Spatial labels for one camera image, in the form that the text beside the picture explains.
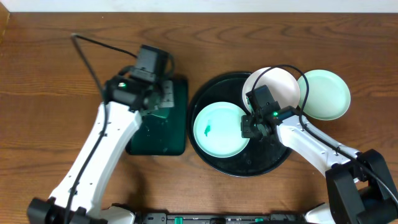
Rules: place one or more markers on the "pale green plate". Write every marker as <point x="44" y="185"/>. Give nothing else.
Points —
<point x="329" y="97"/>
<point x="217" y="130"/>

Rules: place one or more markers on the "round black serving tray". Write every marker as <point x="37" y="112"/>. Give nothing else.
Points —
<point x="260" y="156"/>

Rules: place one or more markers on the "pale green plate front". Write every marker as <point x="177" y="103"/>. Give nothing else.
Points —
<point x="217" y="130"/>

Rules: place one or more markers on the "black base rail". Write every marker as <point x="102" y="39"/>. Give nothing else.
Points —
<point x="163" y="218"/>

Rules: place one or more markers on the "green scrubbing sponge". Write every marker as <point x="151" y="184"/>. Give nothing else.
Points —
<point x="159" y="112"/>

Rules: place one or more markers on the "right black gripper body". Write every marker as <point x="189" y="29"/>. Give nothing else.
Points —
<point x="249" y="128"/>

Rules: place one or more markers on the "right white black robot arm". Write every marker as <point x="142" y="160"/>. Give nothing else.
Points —
<point x="359" y="185"/>

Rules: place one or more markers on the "black rectangular water tray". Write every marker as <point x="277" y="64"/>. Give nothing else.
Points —
<point x="163" y="137"/>

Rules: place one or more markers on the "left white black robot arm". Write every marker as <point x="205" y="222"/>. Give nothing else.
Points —
<point x="78" y="198"/>

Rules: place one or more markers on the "white plate green stain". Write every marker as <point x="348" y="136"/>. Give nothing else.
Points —
<point x="281" y="84"/>

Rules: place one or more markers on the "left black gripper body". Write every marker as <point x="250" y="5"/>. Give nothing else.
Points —
<point x="166" y="94"/>

